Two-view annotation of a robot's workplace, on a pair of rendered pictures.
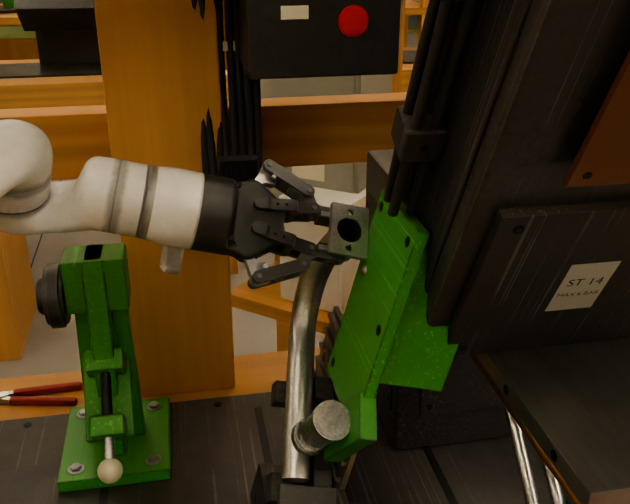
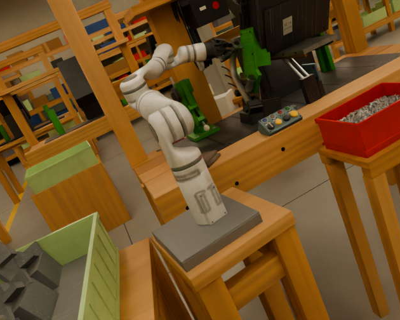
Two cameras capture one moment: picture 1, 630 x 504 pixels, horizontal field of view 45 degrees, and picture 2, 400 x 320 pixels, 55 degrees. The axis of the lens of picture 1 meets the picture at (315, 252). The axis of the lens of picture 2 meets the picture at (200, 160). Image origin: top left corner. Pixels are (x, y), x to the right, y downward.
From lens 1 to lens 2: 1.09 m
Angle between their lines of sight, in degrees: 6
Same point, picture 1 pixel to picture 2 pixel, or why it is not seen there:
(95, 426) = (199, 119)
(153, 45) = (171, 33)
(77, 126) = not seen: hidden behind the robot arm
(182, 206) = (201, 47)
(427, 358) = (265, 57)
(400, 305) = (254, 44)
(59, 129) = not seen: hidden behind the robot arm
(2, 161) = (166, 49)
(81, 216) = (183, 58)
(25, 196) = (171, 57)
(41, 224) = (174, 63)
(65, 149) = not seen: hidden behind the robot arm
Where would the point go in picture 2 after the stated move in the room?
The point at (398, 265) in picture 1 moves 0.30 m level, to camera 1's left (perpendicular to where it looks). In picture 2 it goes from (250, 37) to (183, 67)
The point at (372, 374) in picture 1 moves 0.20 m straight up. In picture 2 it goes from (255, 63) to (238, 15)
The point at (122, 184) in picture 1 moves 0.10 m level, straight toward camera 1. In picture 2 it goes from (188, 47) to (197, 45)
